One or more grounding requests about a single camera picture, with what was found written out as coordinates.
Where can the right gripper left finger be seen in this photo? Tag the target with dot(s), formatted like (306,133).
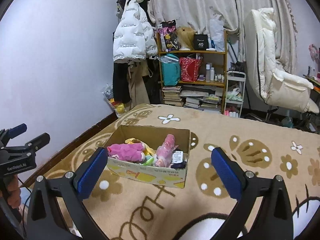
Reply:
(45,219)

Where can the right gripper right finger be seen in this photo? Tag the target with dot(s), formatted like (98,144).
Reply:
(274,217)

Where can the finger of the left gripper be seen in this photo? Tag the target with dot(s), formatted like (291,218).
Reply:
(8,134)
(31,146)

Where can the pink plush toy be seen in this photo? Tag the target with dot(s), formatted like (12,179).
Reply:
(126,152)

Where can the yellow plush toy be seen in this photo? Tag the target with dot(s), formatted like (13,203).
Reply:
(146,149)

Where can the green tissue pack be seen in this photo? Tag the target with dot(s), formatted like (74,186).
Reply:
(148,160)

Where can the pink fuzzy socks pack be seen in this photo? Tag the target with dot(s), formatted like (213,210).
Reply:
(165,151)

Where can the white black fluffy plush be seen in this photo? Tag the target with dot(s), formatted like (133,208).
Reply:
(156,160)

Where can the person's left hand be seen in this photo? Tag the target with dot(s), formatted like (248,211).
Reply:
(14,199)

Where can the plastic bag with toys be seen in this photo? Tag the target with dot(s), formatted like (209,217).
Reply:
(117,106)

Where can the black hanging garment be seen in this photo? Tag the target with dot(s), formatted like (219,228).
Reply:
(120,84)

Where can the open cardboard box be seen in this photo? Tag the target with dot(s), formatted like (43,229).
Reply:
(154,137)

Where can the beige patterned carpet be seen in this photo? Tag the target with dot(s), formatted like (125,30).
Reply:
(127,209)

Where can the white rolling cart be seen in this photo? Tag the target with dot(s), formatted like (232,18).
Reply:
(235,92)

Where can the white recliner chair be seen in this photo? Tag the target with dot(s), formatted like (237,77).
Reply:
(270,82)

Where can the beige hanging trousers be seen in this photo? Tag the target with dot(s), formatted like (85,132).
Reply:
(137,89)

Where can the pile of papers magazines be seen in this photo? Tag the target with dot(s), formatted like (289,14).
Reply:
(201,97)

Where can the stack of books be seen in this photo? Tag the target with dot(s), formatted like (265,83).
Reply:
(171,96)

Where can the white puffer jacket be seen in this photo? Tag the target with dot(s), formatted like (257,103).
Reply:
(134,38)

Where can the wooden shelf unit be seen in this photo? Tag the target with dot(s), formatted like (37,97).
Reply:
(220,70)

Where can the teal bag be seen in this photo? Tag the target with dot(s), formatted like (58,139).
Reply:
(171,70)

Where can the red gift bag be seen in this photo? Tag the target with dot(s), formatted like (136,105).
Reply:
(189,69)

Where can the black purple printed bag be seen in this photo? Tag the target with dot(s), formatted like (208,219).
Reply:
(168,37)

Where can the blonde wig head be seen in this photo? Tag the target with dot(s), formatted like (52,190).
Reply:
(185,38)

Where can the black box with 40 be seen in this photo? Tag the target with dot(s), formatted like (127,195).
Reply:
(200,42)

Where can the white plastic bag on shelf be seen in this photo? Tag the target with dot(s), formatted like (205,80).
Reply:
(217,36)

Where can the beige curtain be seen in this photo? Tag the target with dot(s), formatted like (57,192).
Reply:
(197,13)

